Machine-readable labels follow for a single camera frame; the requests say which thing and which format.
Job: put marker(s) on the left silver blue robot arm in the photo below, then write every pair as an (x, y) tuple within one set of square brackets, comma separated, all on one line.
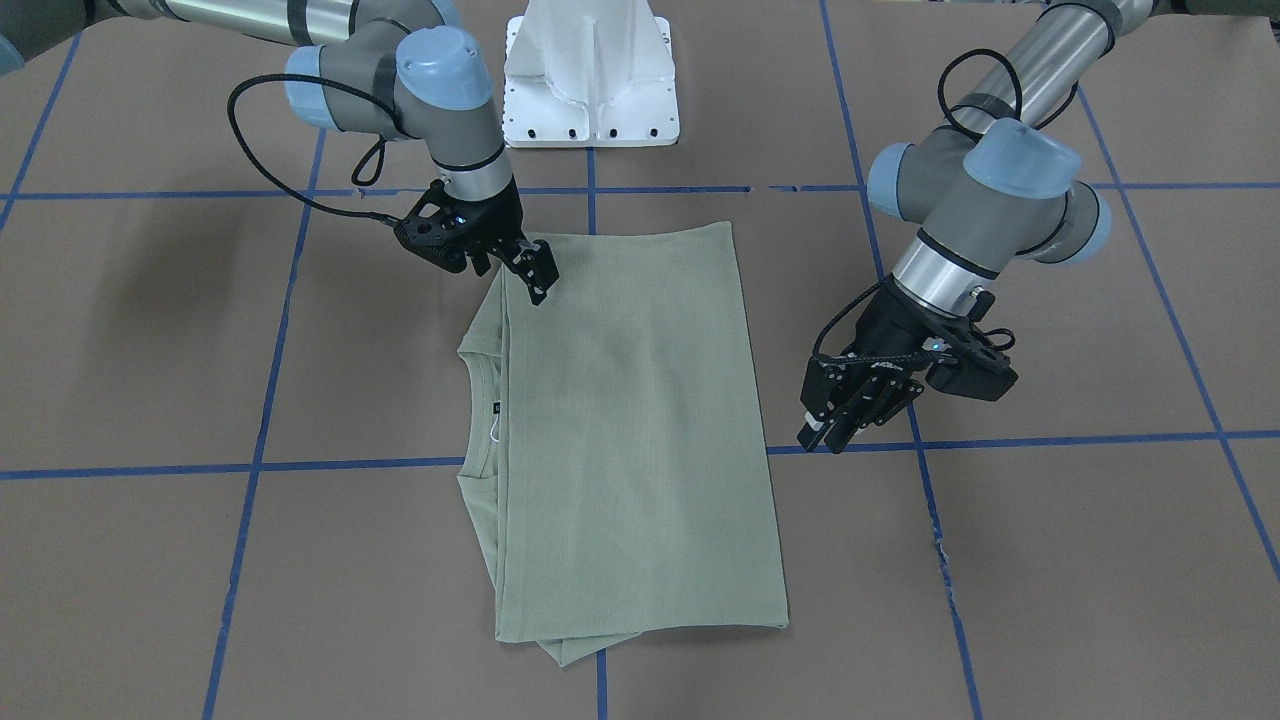
[(986, 187)]

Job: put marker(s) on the white pedestal column base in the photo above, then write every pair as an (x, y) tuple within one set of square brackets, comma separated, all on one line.
[(589, 75)]

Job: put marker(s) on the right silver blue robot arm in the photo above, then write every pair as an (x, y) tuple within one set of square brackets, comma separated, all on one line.
[(399, 71)]

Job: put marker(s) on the olive green long-sleeve shirt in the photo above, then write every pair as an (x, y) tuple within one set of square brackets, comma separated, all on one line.
[(616, 472)]

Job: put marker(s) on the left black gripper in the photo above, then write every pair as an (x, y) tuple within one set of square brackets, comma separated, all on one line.
[(888, 322)]

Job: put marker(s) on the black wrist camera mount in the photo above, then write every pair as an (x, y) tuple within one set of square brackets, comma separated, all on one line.
[(435, 228)]

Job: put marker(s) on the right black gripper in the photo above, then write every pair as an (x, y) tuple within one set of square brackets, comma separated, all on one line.
[(497, 219)]

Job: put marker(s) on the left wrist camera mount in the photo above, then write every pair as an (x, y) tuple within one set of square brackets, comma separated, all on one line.
[(970, 365)]

